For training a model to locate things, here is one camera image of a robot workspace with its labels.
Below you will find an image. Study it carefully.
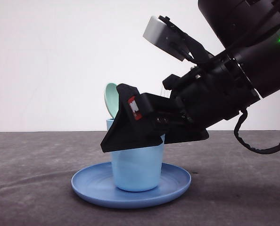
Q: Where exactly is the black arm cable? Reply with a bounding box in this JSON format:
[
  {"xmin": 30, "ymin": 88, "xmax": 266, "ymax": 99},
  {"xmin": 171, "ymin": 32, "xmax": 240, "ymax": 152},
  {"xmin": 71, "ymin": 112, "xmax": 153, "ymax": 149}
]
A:
[{"xmin": 233, "ymin": 109, "xmax": 280, "ymax": 155}]

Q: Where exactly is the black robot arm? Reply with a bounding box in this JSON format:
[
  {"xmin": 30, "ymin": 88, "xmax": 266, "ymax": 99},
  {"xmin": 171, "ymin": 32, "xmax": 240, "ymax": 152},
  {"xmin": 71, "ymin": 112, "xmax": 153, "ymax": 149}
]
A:
[{"xmin": 101, "ymin": 0, "xmax": 280, "ymax": 153}]

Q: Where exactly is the blue plastic plate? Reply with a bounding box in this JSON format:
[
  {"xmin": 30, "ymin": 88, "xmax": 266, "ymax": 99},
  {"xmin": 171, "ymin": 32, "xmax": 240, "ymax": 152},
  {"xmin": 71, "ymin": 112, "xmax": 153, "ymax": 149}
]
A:
[{"xmin": 71, "ymin": 162, "xmax": 191, "ymax": 209}]

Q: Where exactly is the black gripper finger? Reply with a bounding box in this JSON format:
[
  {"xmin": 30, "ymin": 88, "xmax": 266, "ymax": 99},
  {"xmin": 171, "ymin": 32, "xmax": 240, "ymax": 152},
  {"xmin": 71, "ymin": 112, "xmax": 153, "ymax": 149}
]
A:
[
  {"xmin": 100, "ymin": 83, "xmax": 170, "ymax": 153},
  {"xmin": 165, "ymin": 124, "xmax": 209, "ymax": 144}
]

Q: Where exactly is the light blue plastic cup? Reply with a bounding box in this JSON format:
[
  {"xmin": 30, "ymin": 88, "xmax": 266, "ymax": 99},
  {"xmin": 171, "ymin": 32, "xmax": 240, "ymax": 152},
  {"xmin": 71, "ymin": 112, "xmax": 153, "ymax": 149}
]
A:
[{"xmin": 110, "ymin": 143, "xmax": 164, "ymax": 192}]

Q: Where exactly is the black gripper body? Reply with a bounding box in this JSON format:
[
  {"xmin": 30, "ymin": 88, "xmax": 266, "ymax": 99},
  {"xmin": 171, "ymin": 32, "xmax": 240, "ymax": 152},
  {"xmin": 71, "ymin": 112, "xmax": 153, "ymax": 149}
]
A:
[{"xmin": 163, "ymin": 51, "xmax": 259, "ymax": 131}]

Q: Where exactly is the mint green plastic spoon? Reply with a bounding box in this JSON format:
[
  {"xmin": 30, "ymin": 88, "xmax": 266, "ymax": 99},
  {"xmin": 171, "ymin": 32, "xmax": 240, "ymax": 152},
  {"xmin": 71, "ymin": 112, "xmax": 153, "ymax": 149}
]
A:
[{"xmin": 104, "ymin": 83, "xmax": 119, "ymax": 119}]

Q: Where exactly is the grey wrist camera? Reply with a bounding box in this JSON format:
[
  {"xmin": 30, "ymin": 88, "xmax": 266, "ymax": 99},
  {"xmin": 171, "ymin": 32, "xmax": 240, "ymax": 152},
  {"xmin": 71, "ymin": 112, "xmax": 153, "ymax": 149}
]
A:
[{"xmin": 143, "ymin": 16, "xmax": 213, "ymax": 64}]

